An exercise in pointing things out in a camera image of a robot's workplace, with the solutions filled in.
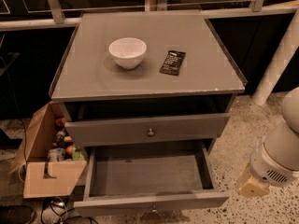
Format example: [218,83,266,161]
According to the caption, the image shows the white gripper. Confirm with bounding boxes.
[235,139,299,198]

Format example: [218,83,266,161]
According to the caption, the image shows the grey drawer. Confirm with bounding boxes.
[74,140,229,217]
[65,113,230,147]

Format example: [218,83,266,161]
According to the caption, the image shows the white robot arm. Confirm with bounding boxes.
[235,88,299,198]

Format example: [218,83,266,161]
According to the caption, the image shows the grey top drawer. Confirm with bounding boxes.
[65,113,230,147]

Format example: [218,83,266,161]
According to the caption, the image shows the grey drawer cabinet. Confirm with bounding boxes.
[49,10,249,161]

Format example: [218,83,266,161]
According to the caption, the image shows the black snack packet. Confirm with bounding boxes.
[159,50,186,76]

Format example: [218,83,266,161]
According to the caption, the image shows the green packet in box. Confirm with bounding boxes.
[72,147,85,161]

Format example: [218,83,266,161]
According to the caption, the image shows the white ceramic bowl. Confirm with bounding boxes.
[108,37,147,69]

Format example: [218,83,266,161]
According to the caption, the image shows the red apple in box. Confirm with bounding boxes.
[65,146,74,156]

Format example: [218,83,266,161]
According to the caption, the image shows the silver can in box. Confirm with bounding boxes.
[48,147,65,162]

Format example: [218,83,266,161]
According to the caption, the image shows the dark bottle in box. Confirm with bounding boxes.
[55,129,66,147]

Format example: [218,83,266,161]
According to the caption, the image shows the open cardboard box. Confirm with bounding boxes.
[9,103,87,199]

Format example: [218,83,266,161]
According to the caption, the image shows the metal railing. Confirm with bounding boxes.
[0,0,299,32]

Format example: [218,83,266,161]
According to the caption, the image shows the white diagonal post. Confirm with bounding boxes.
[251,9,299,105]

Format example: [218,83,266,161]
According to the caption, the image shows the black floor cables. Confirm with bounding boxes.
[0,196,100,224]

